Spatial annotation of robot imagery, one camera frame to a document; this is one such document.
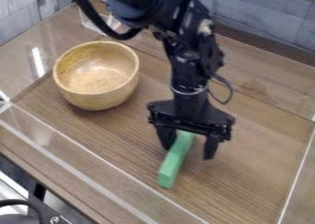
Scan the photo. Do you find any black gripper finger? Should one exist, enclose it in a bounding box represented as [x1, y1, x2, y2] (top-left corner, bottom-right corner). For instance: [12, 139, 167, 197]
[203, 135, 219, 159]
[156, 126, 178, 151]

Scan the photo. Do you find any green rectangular block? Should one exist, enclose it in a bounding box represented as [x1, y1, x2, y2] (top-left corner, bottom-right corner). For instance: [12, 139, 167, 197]
[158, 131, 195, 189]

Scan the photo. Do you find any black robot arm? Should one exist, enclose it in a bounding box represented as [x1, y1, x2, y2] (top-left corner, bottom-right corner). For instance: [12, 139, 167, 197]
[74, 0, 235, 159]

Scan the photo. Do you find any wooden bowl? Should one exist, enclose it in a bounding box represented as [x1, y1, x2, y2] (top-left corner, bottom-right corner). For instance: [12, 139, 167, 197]
[54, 41, 139, 111]

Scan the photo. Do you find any clear acrylic front wall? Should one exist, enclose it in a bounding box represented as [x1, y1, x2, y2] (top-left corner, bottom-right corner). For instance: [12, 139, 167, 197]
[0, 101, 210, 224]

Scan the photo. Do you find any clear acrylic corner bracket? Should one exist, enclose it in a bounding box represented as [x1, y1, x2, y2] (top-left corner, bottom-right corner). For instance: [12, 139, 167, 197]
[79, 6, 120, 36]

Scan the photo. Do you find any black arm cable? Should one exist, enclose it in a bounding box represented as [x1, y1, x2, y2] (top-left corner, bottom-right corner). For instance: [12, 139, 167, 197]
[207, 74, 234, 106]

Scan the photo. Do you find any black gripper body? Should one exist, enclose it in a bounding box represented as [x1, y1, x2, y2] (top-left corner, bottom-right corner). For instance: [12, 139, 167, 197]
[147, 91, 235, 142]

